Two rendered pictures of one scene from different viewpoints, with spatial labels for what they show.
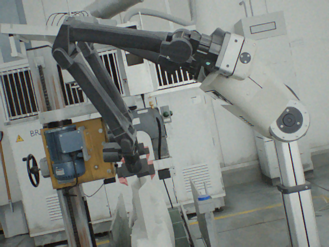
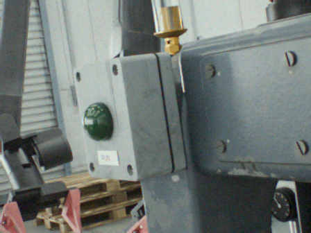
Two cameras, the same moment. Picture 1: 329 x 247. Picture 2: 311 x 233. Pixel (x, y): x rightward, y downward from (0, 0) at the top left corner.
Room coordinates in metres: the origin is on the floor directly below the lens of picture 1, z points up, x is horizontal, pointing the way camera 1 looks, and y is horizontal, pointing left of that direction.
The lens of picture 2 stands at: (2.83, -0.26, 1.31)
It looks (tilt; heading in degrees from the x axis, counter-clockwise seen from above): 3 degrees down; 148
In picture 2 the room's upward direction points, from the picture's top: 8 degrees counter-clockwise
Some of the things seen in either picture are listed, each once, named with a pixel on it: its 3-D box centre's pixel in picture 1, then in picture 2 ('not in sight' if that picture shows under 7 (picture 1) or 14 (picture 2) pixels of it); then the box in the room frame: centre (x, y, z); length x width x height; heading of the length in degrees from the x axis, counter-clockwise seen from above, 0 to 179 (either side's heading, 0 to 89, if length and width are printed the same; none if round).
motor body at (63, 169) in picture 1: (65, 152); not in sight; (2.23, 0.50, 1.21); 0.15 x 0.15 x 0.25
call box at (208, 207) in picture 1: (205, 204); not in sight; (2.28, -0.12, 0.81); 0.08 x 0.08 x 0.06; 2
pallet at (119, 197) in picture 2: not in sight; (100, 195); (-3.09, 2.63, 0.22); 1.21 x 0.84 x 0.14; 92
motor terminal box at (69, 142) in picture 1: (70, 144); not in sight; (2.14, 0.45, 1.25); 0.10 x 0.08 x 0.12; 117
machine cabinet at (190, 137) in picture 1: (115, 135); not in sight; (5.63, 0.62, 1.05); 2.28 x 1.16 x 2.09; 92
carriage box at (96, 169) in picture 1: (80, 151); not in sight; (2.47, 0.47, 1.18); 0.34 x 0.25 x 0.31; 92
